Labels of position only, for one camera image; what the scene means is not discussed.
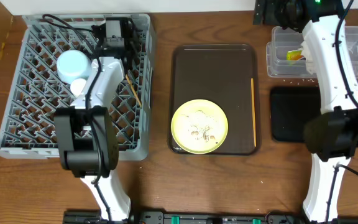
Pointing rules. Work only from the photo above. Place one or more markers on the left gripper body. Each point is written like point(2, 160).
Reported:
point(114, 42)

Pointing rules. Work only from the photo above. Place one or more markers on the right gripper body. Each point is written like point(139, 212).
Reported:
point(291, 13)

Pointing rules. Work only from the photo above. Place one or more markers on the green orange snack wrapper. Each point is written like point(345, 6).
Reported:
point(295, 55)

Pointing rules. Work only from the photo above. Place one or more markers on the light blue bowl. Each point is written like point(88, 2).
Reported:
point(73, 64)

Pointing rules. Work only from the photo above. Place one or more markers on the white cup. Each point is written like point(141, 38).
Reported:
point(77, 86)

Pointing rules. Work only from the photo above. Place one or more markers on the yellow plate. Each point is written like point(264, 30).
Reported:
point(199, 126)

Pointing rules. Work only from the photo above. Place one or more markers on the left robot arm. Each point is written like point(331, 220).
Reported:
point(87, 141)

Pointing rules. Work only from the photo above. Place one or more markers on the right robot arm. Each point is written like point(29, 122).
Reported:
point(332, 137)

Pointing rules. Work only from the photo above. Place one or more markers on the grey dishwasher rack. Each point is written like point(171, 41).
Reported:
point(27, 130)

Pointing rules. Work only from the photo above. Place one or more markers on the clear plastic container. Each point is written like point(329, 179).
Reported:
point(287, 40)

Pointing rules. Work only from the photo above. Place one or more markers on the brown serving tray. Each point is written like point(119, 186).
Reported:
point(220, 73)

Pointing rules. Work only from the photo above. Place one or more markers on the black tray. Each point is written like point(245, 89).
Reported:
point(291, 108)

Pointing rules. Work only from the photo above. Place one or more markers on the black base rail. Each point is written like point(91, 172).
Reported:
point(87, 217)

